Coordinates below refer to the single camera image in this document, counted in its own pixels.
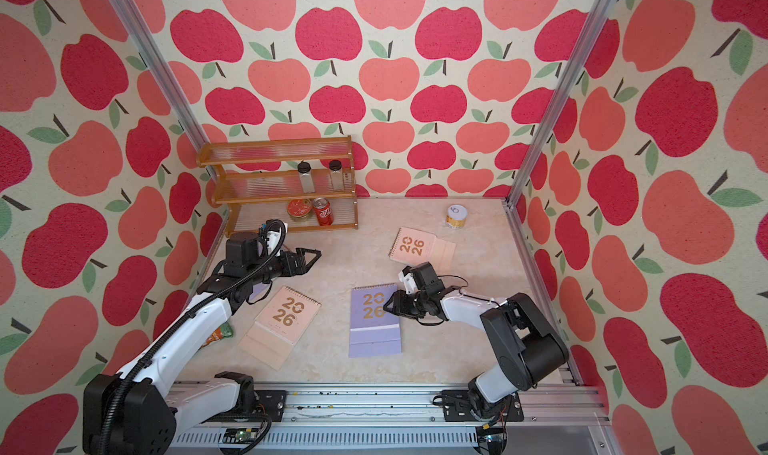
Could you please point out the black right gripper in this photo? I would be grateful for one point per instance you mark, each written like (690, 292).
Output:
(399, 304)

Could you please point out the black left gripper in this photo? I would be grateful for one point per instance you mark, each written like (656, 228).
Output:
(302, 267)

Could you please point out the purple 2026 desk calendar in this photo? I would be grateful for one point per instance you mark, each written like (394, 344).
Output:
(373, 331)

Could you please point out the pink calendar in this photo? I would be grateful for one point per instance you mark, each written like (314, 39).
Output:
(279, 326)
(412, 247)

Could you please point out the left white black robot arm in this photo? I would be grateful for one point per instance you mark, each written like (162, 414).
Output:
(134, 411)

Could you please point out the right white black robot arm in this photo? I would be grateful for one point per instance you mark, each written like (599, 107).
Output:
(526, 346)

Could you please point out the purple calendar near shelf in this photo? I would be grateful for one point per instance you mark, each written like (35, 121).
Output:
(260, 292)

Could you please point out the round red gold tin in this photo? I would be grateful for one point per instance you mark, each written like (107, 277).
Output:
(300, 209)

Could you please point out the red soda can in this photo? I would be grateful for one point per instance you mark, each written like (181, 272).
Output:
(323, 211)

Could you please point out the wooden three-tier shelf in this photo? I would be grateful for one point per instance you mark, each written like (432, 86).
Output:
(256, 180)

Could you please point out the left clear spice jar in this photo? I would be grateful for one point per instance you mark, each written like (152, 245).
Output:
(305, 176)

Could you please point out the clear spice jar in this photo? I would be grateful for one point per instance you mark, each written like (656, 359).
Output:
(337, 175)
(305, 176)

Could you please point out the right clear spice jar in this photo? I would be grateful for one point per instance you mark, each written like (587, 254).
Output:
(337, 175)

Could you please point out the small gold white can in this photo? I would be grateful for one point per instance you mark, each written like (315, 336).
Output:
(456, 216)

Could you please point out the green orange snack bag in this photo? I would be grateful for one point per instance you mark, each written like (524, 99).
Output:
(224, 331)

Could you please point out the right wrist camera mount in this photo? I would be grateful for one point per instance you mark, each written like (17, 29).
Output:
(421, 278)

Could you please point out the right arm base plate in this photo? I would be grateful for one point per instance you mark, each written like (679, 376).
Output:
(463, 406)

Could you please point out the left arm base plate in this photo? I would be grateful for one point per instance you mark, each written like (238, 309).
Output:
(264, 402)

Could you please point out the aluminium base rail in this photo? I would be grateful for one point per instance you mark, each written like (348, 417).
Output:
(399, 418)

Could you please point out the left aluminium corner post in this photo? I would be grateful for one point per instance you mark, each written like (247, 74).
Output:
(131, 17)

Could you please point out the aluminium corner post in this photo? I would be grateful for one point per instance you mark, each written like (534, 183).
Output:
(573, 69)
(131, 17)

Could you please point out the right aluminium corner post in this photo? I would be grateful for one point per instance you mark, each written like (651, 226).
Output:
(573, 69)

